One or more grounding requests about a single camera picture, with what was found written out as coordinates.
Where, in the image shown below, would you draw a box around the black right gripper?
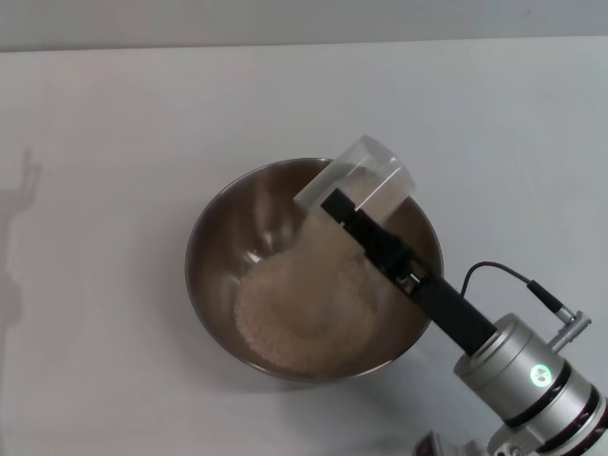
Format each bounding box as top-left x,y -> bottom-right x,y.
319,187 -> 499,356

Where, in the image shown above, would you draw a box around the clear plastic measuring cup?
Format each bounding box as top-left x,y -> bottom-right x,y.
292,134 -> 419,230

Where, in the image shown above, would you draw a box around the white rice grains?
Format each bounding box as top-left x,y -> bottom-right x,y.
234,212 -> 382,375

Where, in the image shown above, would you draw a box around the stainless steel mixing bowl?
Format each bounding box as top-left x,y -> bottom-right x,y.
184,156 -> 446,382

